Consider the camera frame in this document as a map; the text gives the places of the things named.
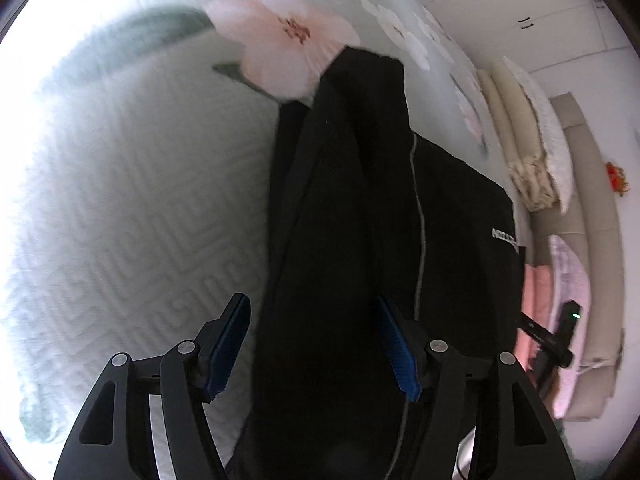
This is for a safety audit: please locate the black jacket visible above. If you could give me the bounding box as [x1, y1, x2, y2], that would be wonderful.
[227, 48, 523, 479]

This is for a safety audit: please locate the folded pink blanket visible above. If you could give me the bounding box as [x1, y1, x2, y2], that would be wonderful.
[514, 264, 553, 370]

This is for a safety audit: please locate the beige upholstered headboard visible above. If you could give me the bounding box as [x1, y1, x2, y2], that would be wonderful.
[532, 93, 625, 422]

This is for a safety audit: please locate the white lace pillow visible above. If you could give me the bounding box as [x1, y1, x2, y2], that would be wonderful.
[502, 56, 574, 214]

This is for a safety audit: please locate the folded beige quilt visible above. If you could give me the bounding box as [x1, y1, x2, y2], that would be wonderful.
[477, 61, 558, 211]

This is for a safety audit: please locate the white wardrobe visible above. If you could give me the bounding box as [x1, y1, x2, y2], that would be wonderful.
[384, 0, 640, 91]

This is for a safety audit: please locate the floral green bedspread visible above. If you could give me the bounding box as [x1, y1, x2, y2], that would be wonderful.
[1, 0, 511, 479]

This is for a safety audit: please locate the red wall decoration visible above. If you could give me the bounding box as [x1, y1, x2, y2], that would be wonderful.
[605, 162, 629, 196]

